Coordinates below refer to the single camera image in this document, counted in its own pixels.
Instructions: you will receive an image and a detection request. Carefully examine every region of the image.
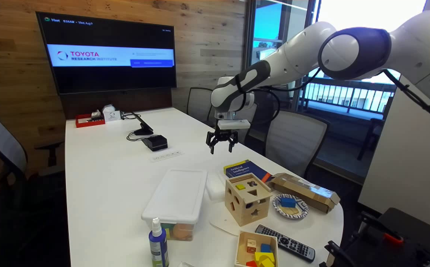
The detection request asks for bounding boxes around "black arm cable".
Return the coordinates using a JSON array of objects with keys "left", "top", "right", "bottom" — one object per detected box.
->
[{"left": 235, "top": 66, "right": 430, "bottom": 127}]

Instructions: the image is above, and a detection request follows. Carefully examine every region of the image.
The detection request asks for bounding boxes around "blue book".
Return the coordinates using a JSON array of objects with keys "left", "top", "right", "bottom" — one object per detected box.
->
[{"left": 223, "top": 157, "right": 276, "bottom": 185}]

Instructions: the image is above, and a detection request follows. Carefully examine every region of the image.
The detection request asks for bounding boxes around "wooden tray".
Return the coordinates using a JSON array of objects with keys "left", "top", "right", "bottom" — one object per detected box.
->
[{"left": 233, "top": 230, "right": 281, "bottom": 267}]

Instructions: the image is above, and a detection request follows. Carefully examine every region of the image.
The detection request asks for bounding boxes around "black balcony railing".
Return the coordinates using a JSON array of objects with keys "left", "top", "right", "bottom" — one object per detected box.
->
[{"left": 300, "top": 80, "right": 398, "bottom": 115}]

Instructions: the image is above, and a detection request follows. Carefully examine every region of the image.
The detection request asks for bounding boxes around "black tablet on stand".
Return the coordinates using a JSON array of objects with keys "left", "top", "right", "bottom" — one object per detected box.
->
[{"left": 132, "top": 112, "right": 156, "bottom": 138}]

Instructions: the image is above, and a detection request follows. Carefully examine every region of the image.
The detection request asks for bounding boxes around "wall mounted TV screen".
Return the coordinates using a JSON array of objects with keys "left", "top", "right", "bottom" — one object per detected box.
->
[{"left": 36, "top": 10, "right": 178, "bottom": 96}]

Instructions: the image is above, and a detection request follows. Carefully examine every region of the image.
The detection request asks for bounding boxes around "plastic container white lid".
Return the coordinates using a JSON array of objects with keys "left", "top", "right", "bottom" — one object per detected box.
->
[{"left": 141, "top": 166, "right": 211, "bottom": 243}]

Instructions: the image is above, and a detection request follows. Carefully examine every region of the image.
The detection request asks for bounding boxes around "tablet cable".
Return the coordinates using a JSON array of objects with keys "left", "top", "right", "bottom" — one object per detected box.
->
[{"left": 125, "top": 127, "right": 155, "bottom": 142}]

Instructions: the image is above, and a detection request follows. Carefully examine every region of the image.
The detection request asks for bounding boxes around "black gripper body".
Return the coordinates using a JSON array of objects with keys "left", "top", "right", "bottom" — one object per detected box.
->
[{"left": 214, "top": 126, "right": 236, "bottom": 145}]

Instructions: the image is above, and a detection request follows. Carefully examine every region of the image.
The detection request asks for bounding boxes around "black robot mount platform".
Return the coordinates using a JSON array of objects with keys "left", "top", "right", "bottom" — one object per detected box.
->
[{"left": 324, "top": 206, "right": 430, "bottom": 267}]

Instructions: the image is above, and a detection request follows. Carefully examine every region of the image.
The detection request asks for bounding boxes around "blue white patterned plate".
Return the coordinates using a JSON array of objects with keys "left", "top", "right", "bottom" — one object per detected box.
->
[{"left": 270, "top": 191, "right": 310, "bottom": 222}]

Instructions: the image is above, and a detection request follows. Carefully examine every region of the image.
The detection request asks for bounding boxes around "grey mesh office chair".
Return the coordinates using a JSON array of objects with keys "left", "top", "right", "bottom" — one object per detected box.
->
[
  {"left": 236, "top": 98, "right": 263, "bottom": 145},
  {"left": 263, "top": 108, "right": 331, "bottom": 179},
  {"left": 0, "top": 109, "right": 67, "bottom": 212},
  {"left": 186, "top": 84, "right": 218, "bottom": 126}
]

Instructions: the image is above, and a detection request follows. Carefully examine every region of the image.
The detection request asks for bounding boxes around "large white panel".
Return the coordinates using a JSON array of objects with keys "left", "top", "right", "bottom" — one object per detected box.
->
[{"left": 358, "top": 72, "right": 430, "bottom": 237}]

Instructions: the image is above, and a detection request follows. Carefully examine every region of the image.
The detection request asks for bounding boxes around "wooden shape sorter cube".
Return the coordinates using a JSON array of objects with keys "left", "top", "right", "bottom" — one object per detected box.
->
[{"left": 223, "top": 172, "right": 275, "bottom": 228}]

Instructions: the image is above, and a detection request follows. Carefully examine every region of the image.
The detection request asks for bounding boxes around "small black box device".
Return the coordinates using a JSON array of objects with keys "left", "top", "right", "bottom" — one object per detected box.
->
[{"left": 141, "top": 133, "right": 169, "bottom": 152}]

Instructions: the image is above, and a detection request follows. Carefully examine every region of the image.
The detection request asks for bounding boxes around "black clamp orange handle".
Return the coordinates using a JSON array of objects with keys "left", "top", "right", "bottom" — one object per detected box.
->
[
  {"left": 380, "top": 230, "right": 407, "bottom": 247},
  {"left": 324, "top": 239, "right": 361, "bottom": 267}
]

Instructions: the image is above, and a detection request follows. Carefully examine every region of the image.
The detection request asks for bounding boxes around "black remote control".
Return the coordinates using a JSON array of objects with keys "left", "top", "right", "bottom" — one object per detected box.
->
[{"left": 252, "top": 224, "right": 319, "bottom": 264}]

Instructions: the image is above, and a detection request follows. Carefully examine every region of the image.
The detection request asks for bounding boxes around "yellow toy block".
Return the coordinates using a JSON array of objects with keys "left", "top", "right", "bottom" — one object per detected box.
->
[{"left": 252, "top": 249, "right": 278, "bottom": 267}]

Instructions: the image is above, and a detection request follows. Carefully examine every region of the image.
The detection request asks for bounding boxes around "white tissue box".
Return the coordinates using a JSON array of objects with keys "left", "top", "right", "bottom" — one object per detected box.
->
[{"left": 101, "top": 104, "right": 123, "bottom": 123}]

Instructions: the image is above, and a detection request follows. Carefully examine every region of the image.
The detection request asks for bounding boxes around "red box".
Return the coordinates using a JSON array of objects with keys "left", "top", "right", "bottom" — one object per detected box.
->
[{"left": 75, "top": 111, "right": 107, "bottom": 129}]

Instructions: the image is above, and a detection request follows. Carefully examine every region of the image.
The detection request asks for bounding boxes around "blue label spray bottle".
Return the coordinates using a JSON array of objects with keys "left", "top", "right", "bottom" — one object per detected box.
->
[{"left": 147, "top": 215, "right": 172, "bottom": 267}]

